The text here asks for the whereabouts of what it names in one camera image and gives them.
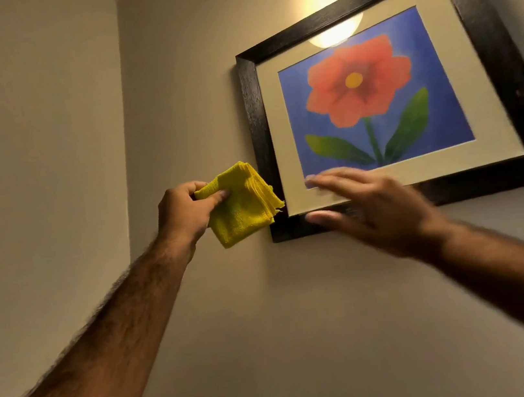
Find person's left hand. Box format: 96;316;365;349
150;176;240;264

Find person's right hand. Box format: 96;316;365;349
298;153;454;277

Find yellow microfibre cloth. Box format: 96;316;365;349
190;156;291;253

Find person's right forearm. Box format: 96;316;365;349
414;211;524;397

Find person's left forearm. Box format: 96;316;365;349
0;234;213;397

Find dark framed flower picture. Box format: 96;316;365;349
227;0;524;246

